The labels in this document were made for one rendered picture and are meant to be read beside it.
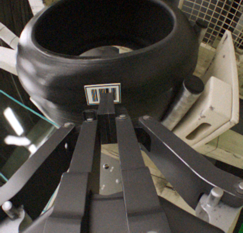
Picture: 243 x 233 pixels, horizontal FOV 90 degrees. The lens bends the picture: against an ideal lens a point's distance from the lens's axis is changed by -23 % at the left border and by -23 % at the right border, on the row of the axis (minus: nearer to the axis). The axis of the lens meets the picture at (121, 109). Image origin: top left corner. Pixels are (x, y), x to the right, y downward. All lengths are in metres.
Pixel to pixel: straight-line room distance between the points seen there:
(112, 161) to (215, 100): 0.74
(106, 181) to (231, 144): 0.69
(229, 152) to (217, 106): 0.49
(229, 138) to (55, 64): 0.76
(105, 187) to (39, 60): 0.77
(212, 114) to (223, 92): 0.06
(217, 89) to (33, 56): 0.40
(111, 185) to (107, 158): 0.16
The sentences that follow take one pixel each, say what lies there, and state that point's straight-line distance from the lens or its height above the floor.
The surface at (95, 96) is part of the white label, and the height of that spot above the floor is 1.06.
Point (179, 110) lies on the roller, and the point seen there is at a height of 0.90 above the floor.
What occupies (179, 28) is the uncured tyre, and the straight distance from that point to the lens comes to 0.42.
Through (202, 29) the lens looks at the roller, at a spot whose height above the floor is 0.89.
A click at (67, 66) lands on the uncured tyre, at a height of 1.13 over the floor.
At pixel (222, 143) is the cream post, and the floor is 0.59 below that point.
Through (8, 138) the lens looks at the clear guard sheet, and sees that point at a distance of 1.24.
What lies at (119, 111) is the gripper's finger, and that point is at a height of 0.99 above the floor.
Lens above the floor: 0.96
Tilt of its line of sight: 10 degrees up
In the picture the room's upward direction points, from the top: 68 degrees counter-clockwise
